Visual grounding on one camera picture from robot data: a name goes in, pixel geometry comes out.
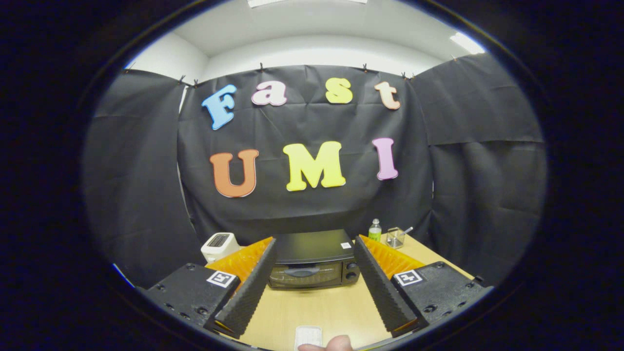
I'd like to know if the ceiling light panel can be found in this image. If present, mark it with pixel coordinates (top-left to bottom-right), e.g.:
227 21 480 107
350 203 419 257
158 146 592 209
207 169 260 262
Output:
449 32 486 55

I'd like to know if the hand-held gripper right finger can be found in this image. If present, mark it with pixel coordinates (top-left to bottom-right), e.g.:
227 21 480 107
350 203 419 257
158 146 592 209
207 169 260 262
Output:
353 235 488 338

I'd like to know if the white pop-up toaster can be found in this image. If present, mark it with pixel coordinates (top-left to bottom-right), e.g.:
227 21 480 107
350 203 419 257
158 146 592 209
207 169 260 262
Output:
201 233 240 264

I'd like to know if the black toaster oven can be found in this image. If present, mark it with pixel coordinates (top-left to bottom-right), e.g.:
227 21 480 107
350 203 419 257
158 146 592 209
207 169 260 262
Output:
267 229 361 290

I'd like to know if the small white tray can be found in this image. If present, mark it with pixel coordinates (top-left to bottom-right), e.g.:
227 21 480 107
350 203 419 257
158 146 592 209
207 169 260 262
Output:
294 326 324 351

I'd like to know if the wire mesh basket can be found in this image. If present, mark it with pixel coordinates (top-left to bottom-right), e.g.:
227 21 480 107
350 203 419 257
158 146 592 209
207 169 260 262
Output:
386 227 406 249

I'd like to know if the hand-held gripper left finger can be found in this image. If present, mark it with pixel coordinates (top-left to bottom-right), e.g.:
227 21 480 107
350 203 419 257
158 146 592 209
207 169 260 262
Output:
145 237 278 339

